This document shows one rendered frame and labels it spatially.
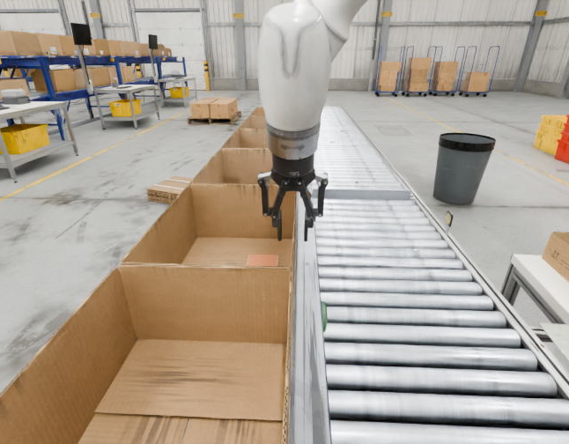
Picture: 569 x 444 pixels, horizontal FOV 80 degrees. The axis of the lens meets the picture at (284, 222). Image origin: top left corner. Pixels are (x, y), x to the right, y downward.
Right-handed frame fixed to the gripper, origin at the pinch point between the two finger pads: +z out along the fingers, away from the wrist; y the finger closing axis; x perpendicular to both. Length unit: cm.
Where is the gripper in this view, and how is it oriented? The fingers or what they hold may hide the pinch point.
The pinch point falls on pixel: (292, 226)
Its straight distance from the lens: 73.5
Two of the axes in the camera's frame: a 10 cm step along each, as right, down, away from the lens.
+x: 0.4, -7.2, 6.9
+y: 10.0, 0.2, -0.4
